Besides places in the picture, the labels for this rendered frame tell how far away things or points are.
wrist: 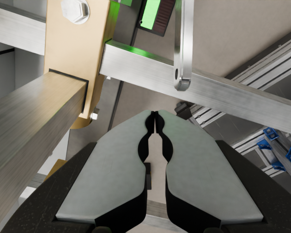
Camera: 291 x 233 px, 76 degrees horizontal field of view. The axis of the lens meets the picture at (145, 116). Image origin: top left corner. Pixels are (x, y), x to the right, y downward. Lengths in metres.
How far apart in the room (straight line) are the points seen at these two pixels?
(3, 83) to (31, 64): 0.07
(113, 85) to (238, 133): 0.83
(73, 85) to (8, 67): 0.33
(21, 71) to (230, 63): 0.95
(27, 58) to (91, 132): 0.21
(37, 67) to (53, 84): 0.31
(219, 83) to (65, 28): 0.15
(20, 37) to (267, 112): 0.26
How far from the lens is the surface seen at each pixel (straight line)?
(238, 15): 1.10
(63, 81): 0.18
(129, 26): 0.33
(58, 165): 0.34
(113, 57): 0.19
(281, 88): 1.04
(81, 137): 0.42
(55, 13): 0.19
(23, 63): 0.50
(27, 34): 0.22
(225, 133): 1.05
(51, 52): 0.20
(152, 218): 0.37
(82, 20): 0.18
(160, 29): 0.32
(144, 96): 1.11
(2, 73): 0.49
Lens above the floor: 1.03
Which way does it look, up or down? 61 degrees down
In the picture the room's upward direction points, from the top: 176 degrees counter-clockwise
